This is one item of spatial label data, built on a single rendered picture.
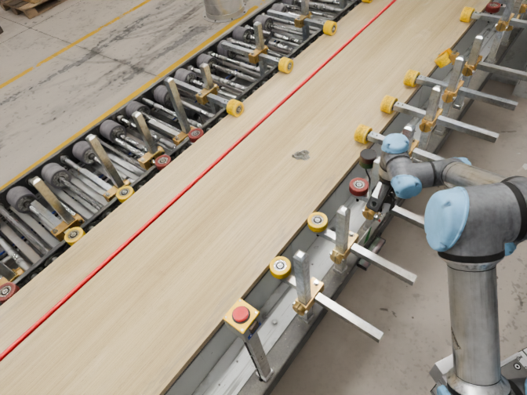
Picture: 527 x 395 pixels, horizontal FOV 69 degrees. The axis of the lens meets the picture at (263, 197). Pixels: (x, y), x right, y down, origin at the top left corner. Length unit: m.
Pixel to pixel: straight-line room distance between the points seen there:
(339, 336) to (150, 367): 1.20
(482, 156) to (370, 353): 1.72
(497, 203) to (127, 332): 1.19
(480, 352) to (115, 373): 1.07
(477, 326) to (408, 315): 1.53
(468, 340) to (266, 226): 0.91
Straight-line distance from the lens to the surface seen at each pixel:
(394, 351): 2.31
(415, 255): 2.59
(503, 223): 0.81
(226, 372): 1.63
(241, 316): 1.02
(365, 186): 1.67
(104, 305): 1.58
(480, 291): 0.85
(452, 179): 1.12
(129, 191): 1.88
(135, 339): 1.47
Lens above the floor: 2.16
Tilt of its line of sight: 50 degrees down
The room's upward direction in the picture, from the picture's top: 11 degrees counter-clockwise
